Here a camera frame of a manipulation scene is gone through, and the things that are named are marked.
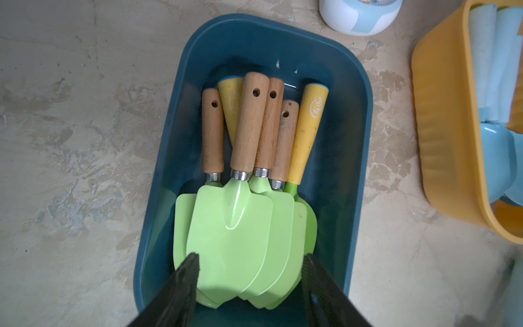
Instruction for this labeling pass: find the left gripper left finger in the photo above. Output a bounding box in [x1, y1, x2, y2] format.
[129, 253, 200, 326]

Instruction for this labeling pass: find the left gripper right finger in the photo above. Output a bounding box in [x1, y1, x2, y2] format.
[302, 254, 370, 326]

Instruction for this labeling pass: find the green shovel wooden handle hidden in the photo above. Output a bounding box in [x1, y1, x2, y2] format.
[247, 100, 306, 310]

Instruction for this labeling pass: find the blue shovel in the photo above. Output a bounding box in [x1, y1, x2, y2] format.
[486, 7, 522, 122]
[498, 35, 522, 207]
[469, 4, 511, 202]

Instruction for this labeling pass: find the green shovel yellow handle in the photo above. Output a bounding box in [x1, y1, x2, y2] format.
[217, 76, 243, 146]

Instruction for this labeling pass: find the dark teal storage box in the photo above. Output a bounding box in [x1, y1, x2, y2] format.
[133, 14, 373, 311]

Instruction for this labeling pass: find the yellow storage box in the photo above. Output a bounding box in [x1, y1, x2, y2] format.
[411, 1, 522, 244]

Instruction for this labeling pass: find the small white alarm clock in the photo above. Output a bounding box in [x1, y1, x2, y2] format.
[319, 0, 403, 36]

